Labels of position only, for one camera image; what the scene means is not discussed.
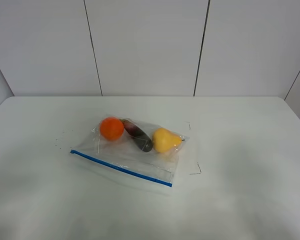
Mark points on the dark purple eggplant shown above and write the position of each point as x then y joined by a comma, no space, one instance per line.
138,136

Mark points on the orange fruit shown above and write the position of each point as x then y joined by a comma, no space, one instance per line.
111,128

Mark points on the yellow pear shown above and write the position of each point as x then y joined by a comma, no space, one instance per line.
165,140

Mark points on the clear zip bag blue strip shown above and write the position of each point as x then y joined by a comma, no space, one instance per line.
124,156

